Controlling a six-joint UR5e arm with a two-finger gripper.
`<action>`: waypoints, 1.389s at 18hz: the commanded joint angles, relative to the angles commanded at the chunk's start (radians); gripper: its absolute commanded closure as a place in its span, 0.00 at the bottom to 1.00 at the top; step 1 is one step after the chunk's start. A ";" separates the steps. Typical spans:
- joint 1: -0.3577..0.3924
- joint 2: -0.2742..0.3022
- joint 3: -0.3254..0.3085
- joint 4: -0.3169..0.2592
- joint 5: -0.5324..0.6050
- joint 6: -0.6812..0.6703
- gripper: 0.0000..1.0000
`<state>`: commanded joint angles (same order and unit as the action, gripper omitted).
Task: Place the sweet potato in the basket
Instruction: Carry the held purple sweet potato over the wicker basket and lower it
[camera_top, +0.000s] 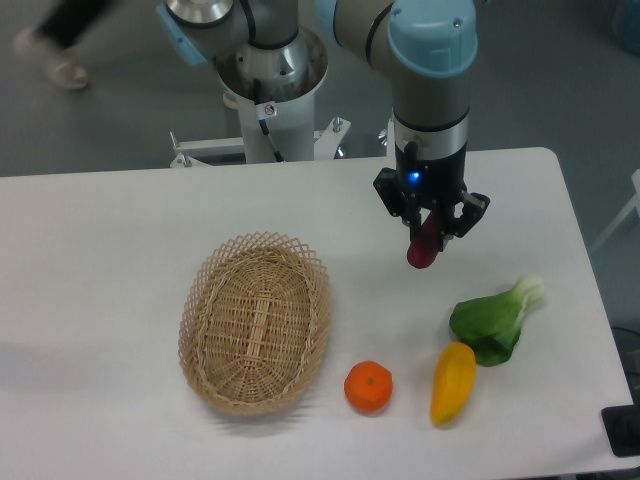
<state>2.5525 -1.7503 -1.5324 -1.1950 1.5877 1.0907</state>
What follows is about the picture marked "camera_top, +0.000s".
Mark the person's leg with white shoe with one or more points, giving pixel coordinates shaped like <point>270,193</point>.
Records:
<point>48,46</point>

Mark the black device at table edge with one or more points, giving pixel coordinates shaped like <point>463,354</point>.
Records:
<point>622,428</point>

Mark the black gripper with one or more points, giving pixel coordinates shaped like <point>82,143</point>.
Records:
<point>436,185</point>

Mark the white frame at right edge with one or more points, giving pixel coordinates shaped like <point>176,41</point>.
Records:
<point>620,224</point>

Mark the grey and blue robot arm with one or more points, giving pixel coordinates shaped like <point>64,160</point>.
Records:
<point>424,48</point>

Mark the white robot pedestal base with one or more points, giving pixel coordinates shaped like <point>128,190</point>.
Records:
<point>273,93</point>

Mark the oval wicker basket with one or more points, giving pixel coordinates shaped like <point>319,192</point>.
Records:
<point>256,324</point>

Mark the green bok choy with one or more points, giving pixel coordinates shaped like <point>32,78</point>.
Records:
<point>491,326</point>

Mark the purple sweet potato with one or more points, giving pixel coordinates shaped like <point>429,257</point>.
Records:
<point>424,248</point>

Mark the orange mandarin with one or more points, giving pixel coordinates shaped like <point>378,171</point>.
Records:
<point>368,386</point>

